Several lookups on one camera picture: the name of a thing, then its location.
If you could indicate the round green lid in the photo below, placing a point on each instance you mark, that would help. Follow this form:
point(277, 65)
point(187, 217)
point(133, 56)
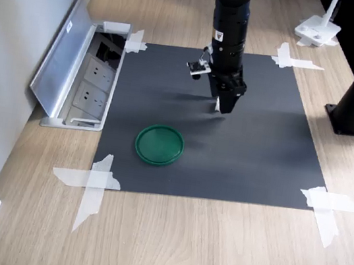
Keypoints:
point(159, 145)

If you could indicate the grey partition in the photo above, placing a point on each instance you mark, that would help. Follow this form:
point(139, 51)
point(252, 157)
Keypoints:
point(9, 47)

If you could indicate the white stand with pole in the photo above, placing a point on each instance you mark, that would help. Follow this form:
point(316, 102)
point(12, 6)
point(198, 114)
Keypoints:
point(317, 28)

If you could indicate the white tape strip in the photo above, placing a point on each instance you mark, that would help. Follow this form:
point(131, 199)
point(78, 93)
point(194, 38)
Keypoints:
point(328, 225)
point(343, 202)
point(284, 52)
point(70, 176)
point(137, 36)
point(141, 47)
point(307, 64)
point(89, 206)

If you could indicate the dark grey mat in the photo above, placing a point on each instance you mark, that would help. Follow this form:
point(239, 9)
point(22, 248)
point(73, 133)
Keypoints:
point(245, 142)

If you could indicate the small white plastic terminal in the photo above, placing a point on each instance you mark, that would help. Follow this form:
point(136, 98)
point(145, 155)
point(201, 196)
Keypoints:
point(216, 104)

